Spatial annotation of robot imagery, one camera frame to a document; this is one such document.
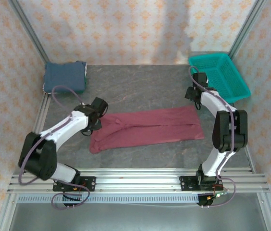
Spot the slotted grey cable duct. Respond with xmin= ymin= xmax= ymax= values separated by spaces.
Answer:
xmin=17 ymin=194 xmax=200 ymax=204

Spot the teal plastic basket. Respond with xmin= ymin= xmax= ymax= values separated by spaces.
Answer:
xmin=188 ymin=52 xmax=251 ymax=103

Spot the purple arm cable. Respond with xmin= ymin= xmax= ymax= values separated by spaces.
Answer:
xmin=17 ymin=85 xmax=91 ymax=210
xmin=188 ymin=66 xmax=237 ymax=209

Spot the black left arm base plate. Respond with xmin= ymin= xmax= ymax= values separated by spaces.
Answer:
xmin=52 ymin=177 xmax=97 ymax=192

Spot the aluminium table side rail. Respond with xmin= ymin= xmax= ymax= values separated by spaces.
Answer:
xmin=32 ymin=93 xmax=51 ymax=135
xmin=244 ymin=146 xmax=257 ymax=174

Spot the grey metal bottom panel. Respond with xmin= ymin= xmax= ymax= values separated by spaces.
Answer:
xmin=0 ymin=201 xmax=271 ymax=231

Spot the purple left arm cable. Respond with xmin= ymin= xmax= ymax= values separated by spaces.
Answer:
xmin=17 ymin=85 xmax=91 ymax=210

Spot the maroon t-shirt with white print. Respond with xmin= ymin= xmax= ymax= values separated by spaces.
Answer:
xmin=89 ymin=105 xmax=205 ymax=154

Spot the folded blue t-shirt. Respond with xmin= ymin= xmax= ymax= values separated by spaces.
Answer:
xmin=43 ymin=61 xmax=87 ymax=95

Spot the small circuit board with wires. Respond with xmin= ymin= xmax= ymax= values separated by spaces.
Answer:
xmin=207 ymin=189 xmax=231 ymax=201

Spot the aluminium frame post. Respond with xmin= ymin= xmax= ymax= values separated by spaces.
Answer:
xmin=228 ymin=0 xmax=267 ymax=58
xmin=7 ymin=0 xmax=50 ymax=64

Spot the aluminium mounting rail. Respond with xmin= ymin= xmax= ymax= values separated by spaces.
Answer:
xmin=7 ymin=168 xmax=271 ymax=193

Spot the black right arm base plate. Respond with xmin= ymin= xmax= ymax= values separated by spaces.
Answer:
xmin=179 ymin=175 xmax=222 ymax=192

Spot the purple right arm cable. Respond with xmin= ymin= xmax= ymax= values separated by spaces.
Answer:
xmin=188 ymin=66 xmax=237 ymax=209

